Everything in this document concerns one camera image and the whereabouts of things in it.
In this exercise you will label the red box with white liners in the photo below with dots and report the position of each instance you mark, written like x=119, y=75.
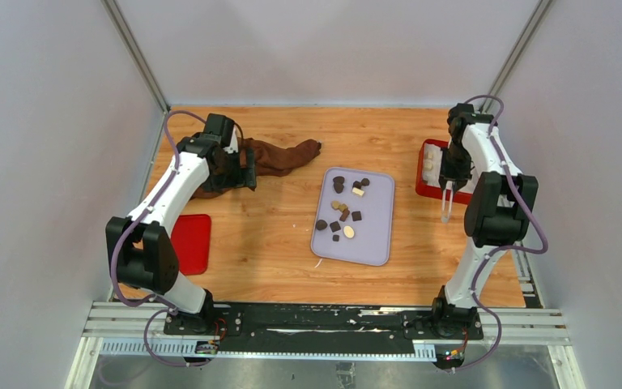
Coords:
x=427, y=181

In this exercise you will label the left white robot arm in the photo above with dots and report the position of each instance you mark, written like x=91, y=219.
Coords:
x=143, y=264

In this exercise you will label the red box lid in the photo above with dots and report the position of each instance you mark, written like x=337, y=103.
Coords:
x=191, y=239

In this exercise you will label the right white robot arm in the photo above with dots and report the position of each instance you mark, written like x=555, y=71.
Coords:
x=497, y=215

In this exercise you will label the white oval chocolate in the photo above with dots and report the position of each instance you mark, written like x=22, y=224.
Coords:
x=348, y=232

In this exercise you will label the brown cloth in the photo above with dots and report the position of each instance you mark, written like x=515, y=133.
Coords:
x=271, y=160

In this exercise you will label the dark ridged chocolate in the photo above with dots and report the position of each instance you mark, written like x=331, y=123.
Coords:
x=335, y=226

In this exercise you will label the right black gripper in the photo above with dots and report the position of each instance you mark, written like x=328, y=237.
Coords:
x=449, y=174

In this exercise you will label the dark round chocolate left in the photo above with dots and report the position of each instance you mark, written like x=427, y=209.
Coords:
x=320, y=225

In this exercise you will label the lavender tray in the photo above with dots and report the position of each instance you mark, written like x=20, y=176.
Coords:
x=371, y=243

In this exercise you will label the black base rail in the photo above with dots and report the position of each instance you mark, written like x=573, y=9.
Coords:
x=321, y=329

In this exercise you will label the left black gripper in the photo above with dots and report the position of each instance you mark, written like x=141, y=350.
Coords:
x=234, y=181

